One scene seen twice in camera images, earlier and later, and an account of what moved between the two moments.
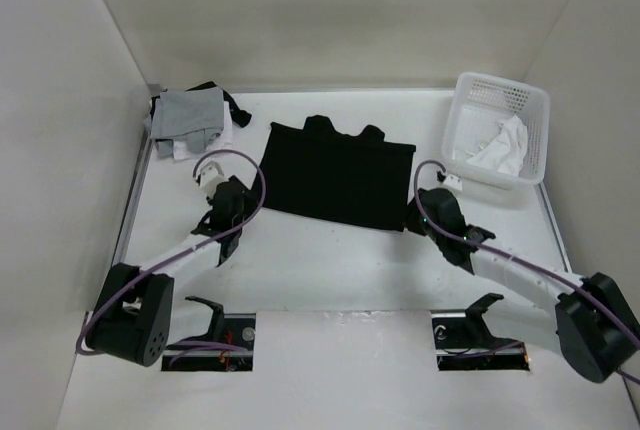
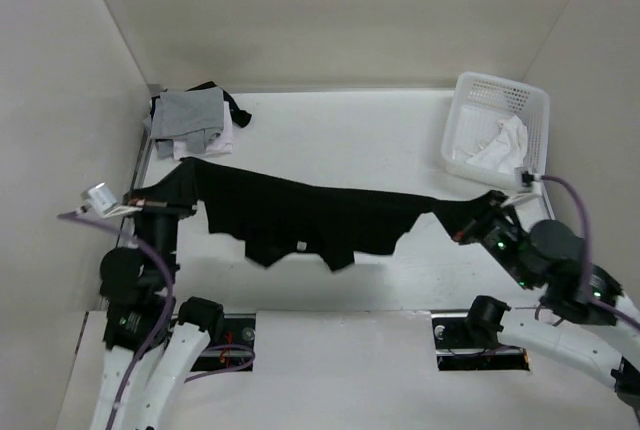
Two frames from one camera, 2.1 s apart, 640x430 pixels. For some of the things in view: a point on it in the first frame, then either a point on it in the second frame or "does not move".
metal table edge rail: x=139 y=179 does not move
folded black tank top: x=239 y=116 does not move
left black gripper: x=250 y=201 to x=139 y=206
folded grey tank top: x=197 y=115 does not move
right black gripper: x=411 y=218 to x=501 y=205
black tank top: x=355 y=179 to x=324 y=223
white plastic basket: x=496 y=131 does not move
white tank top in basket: x=507 y=152 does not move
